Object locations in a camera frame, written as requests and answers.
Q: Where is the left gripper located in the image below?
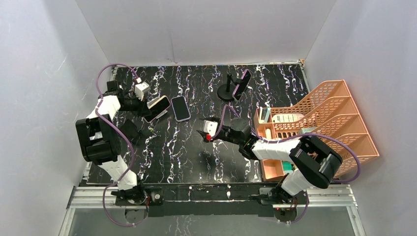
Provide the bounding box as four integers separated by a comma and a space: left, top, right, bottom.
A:
119, 91, 151, 118

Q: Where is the phone with pink case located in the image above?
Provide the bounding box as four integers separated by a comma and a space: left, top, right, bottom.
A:
143, 95, 171, 123

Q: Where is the phone with lilac case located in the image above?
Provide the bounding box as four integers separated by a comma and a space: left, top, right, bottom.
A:
171, 96, 191, 122

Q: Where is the black round phone stand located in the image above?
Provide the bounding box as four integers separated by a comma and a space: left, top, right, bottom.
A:
217, 74, 236, 102

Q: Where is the phone with purple clear case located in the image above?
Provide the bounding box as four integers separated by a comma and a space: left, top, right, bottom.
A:
232, 69, 251, 101

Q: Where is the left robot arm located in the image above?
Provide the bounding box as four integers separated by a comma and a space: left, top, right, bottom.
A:
75, 81, 149, 205

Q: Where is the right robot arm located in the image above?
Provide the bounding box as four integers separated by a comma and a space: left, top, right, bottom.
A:
198, 118, 342, 204

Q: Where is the orange desk organizer tray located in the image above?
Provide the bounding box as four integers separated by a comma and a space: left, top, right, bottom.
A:
254, 107, 304, 182

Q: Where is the green eraser block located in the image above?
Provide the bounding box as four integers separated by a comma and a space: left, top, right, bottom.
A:
282, 161, 294, 175

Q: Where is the orange mesh file rack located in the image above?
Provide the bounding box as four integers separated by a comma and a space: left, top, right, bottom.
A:
271, 80, 379, 164

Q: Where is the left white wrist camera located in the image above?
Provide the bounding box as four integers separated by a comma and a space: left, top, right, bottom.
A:
134, 78, 150, 100

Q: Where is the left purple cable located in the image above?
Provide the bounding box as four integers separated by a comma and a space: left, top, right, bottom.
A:
95, 63, 149, 227

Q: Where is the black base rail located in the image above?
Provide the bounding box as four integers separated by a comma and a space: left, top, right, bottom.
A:
111, 183, 307, 222

